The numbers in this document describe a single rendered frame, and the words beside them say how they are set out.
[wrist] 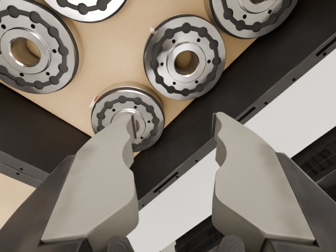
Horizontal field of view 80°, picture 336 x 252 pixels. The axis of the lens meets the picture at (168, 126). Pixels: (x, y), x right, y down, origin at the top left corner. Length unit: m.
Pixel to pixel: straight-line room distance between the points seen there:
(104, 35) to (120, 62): 0.04
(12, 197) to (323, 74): 0.69
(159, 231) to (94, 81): 0.60
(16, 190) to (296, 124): 0.64
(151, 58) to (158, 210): 0.53
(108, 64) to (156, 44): 0.08
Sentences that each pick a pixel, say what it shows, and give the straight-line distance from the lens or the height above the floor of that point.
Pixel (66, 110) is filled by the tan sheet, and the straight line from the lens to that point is 0.33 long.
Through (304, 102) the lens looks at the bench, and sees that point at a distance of 0.59.
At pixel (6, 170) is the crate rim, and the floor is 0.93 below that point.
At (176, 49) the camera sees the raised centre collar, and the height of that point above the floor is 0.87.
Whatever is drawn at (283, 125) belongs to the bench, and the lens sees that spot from 0.59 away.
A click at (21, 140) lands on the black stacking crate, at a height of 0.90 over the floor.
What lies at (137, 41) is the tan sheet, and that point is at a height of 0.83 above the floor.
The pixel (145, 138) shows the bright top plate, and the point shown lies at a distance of 0.30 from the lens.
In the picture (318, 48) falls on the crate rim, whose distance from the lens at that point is 0.24.
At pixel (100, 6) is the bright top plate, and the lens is 0.26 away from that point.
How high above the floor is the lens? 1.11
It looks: 59 degrees down
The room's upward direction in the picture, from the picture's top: 169 degrees clockwise
